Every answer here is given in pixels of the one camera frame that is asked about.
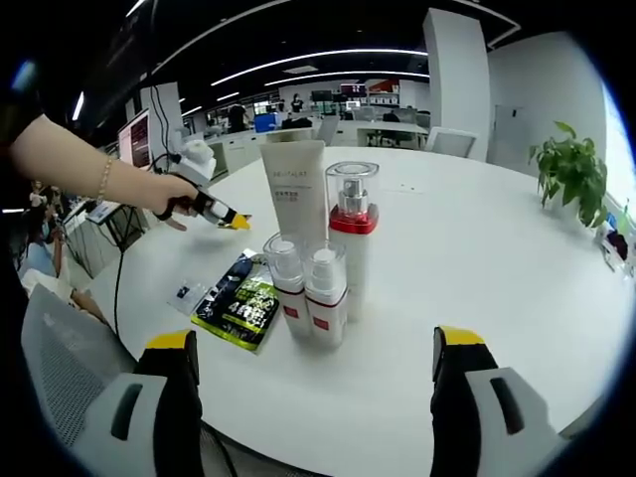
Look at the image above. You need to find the grey mesh office chair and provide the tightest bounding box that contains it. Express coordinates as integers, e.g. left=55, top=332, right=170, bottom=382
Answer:
left=19, top=281, right=139, bottom=449

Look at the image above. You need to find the blue box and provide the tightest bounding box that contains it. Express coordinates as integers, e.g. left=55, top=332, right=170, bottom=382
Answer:
left=253, top=112, right=282, bottom=133

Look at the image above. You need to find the gold bracelet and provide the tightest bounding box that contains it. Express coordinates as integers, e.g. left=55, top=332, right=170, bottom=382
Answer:
left=97, top=155, right=114, bottom=204

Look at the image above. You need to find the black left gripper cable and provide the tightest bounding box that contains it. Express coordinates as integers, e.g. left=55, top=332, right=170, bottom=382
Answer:
left=112, top=148, right=175, bottom=344

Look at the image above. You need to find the tall red-collared skincare pump bottle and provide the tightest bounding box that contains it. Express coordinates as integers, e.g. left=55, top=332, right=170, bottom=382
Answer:
left=324, top=160, right=382, bottom=325

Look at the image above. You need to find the white chair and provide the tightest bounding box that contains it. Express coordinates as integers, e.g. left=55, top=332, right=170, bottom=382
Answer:
left=425, top=125, right=479, bottom=161

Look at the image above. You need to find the white floor cabinet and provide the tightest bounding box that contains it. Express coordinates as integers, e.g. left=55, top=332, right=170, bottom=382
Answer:
left=492, top=103, right=528, bottom=151

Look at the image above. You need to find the dark green skincare sachet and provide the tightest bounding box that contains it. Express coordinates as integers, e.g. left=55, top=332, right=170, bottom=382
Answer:
left=190, top=252, right=280, bottom=356

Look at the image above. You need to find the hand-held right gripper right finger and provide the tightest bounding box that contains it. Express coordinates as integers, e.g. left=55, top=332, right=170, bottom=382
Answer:
left=429, top=325, right=568, bottom=477

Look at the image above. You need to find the small clear skincare sachet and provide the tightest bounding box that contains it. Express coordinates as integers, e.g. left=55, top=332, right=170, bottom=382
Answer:
left=167, top=277, right=208, bottom=316

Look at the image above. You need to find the red and black item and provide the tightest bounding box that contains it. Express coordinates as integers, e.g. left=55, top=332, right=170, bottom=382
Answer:
left=602, top=230, right=630, bottom=262

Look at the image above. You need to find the tall white skincare tube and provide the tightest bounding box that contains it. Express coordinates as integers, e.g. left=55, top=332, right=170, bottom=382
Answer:
left=258, top=139, right=327, bottom=245

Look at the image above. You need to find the person's left hand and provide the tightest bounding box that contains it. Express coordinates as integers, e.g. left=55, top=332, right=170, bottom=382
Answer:
left=150, top=173, right=199, bottom=233

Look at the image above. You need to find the computer monitor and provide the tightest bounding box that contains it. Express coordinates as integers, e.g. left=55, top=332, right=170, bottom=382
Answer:
left=115, top=109, right=153, bottom=171

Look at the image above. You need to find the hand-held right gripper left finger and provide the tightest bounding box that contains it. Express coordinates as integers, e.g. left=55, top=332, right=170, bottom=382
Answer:
left=82, top=328, right=206, bottom=477

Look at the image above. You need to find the white background desk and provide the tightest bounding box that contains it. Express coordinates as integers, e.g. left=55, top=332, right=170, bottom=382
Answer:
left=356, top=120, right=429, bottom=148

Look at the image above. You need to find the potted green plant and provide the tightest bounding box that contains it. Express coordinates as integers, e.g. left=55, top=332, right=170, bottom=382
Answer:
left=527, top=120, right=610, bottom=231

